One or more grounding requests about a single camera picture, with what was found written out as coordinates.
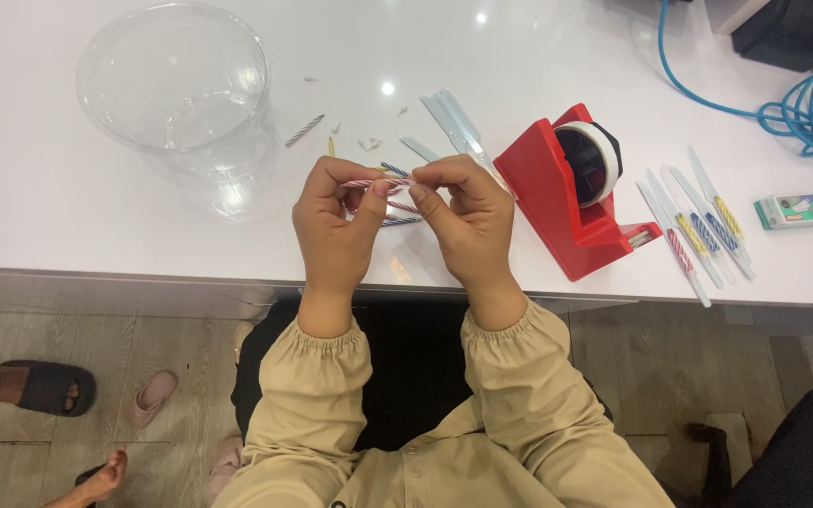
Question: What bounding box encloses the person's right hand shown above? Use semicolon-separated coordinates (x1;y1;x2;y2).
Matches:
409;154;522;292

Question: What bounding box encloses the person's left hand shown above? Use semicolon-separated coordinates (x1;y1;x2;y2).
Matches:
292;156;392;292

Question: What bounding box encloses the red tape dispenser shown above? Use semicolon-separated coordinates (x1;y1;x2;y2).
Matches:
494;103;663;282

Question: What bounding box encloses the clear empty sleeve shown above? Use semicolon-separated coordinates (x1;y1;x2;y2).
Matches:
399;135;443;164
437;88;515;193
420;95;471;156

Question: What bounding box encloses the grey striped candle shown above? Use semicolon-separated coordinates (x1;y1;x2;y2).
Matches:
285;114;326;148

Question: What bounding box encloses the person's black lap garment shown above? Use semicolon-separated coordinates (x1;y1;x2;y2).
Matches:
231;299;614;453

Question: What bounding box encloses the white tape roll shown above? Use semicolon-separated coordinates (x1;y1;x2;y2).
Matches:
554;120;623;210

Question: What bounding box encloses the sleeved pink candle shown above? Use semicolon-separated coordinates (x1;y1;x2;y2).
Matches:
636;180;712;309

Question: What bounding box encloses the clear plastic container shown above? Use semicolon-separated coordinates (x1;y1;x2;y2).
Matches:
75;1;281;221

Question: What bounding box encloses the sleeved yellow candle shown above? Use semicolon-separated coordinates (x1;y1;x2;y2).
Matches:
686;145;752;264
646;168;725;289

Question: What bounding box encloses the sleeved blue candle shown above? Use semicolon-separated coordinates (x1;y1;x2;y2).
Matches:
661;166;738;286
668;165;757;281

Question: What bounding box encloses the pink slipper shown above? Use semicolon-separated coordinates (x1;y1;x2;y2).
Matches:
126;370;179;429
207;435;245;500

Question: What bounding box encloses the person's beige shirt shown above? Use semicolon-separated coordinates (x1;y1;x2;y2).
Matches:
327;413;570;508

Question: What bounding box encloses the black slipper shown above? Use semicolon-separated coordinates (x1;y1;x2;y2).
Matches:
0;359;97;418

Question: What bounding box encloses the green staple box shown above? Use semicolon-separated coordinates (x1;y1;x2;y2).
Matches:
754;192;813;231

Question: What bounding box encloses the black device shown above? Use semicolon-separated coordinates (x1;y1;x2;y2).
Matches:
730;0;813;73

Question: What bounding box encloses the black chair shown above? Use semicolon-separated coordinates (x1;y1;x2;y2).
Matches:
687;375;813;508

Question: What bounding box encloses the blue cable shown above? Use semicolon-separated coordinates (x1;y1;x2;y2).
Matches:
656;0;813;170

